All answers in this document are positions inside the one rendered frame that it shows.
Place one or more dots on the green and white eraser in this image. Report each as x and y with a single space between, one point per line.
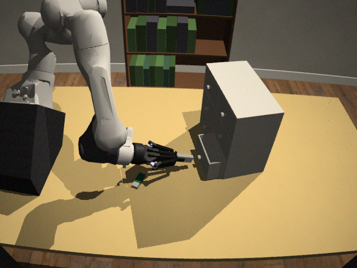
138 180

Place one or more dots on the grey chest of drawers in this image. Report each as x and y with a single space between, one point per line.
258 117

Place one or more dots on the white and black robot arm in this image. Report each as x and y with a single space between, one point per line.
67 22

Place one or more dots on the grey drawer front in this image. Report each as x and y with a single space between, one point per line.
208 107
211 157
212 87
205 124
222 136
227 116

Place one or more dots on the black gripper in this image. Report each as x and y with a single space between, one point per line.
157 156

